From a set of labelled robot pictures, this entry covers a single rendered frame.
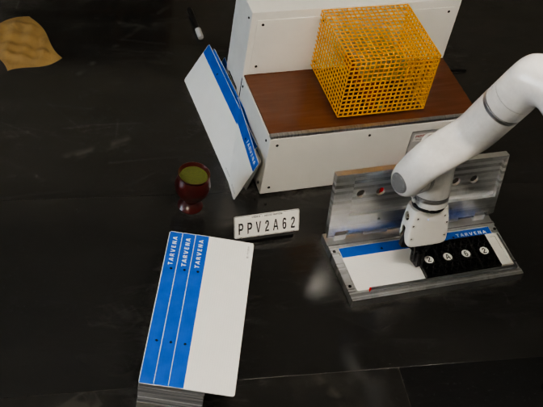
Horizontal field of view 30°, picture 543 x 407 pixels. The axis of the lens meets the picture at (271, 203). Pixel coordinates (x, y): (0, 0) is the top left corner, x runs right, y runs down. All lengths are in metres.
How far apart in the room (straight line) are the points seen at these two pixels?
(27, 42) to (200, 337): 1.13
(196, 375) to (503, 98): 0.79
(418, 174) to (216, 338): 0.54
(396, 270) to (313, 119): 0.41
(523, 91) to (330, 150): 0.63
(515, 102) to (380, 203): 0.53
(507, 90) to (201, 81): 0.99
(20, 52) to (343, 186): 1.01
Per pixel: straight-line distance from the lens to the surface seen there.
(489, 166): 2.46
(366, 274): 2.34
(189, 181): 2.34
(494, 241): 2.50
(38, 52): 2.82
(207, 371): 2.01
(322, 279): 2.33
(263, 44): 2.46
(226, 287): 2.14
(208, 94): 2.65
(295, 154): 2.41
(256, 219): 2.35
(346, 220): 2.35
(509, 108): 2.00
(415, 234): 2.29
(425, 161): 2.10
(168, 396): 2.02
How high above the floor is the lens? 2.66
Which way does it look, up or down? 46 degrees down
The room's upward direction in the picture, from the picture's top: 12 degrees clockwise
